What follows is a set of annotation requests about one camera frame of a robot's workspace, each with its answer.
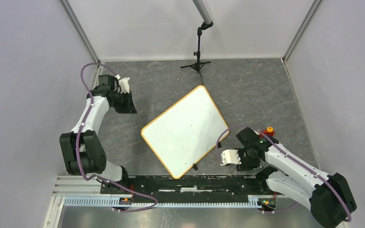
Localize yellow framed whiteboard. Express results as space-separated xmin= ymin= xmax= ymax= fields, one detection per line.
xmin=141 ymin=85 xmax=230 ymax=179

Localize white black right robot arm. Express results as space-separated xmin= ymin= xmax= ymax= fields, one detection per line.
xmin=231 ymin=127 xmax=357 ymax=228

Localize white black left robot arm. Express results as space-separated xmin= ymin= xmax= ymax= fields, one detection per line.
xmin=59 ymin=75 xmax=137 ymax=194

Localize grey overhead pole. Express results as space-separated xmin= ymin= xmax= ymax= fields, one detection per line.
xmin=192 ymin=0 xmax=213 ymax=25

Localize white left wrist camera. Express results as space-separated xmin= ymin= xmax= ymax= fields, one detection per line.
xmin=115 ymin=75 xmax=130 ymax=94

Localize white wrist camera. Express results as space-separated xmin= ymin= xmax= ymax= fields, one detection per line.
xmin=115 ymin=75 xmax=130 ymax=94
xmin=221 ymin=149 xmax=241 ymax=166

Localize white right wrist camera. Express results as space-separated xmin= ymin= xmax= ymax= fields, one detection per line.
xmin=221 ymin=149 xmax=241 ymax=166

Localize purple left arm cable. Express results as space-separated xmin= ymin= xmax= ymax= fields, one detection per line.
xmin=75 ymin=63 xmax=159 ymax=213

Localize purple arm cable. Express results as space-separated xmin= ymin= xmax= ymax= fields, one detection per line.
xmin=215 ymin=125 xmax=353 ymax=222
xmin=75 ymin=63 xmax=159 ymax=213

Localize light blue cable duct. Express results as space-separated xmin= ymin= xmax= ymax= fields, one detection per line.
xmin=63 ymin=194 xmax=278 ymax=209

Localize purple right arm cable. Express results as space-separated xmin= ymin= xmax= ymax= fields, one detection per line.
xmin=215 ymin=125 xmax=353 ymax=222

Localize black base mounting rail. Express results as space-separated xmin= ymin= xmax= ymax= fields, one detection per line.
xmin=100 ymin=174 xmax=288 ymax=204

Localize black camera tripod stand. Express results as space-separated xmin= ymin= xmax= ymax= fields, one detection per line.
xmin=180 ymin=21 xmax=213 ymax=85

